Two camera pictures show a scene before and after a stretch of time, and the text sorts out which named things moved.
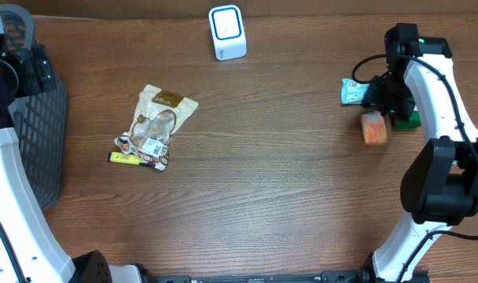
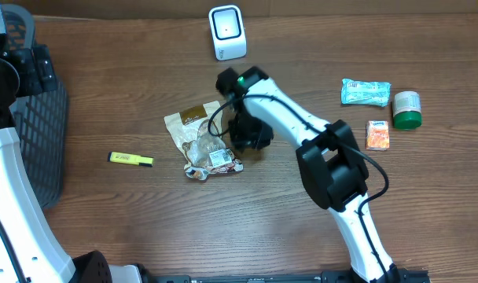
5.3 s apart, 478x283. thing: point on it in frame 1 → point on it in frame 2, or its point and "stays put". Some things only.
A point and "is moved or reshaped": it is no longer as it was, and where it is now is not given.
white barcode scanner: x=228 y=32 stays put
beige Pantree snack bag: x=159 y=114 → x=197 y=135
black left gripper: x=38 y=70 stays put
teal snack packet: x=352 y=92 stays put
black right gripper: x=373 y=97 → x=246 y=141
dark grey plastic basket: x=40 y=121 stays put
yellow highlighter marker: x=128 y=159 stays put
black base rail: x=325 y=277 stays put
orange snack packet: x=374 y=129 is moved or reshaped
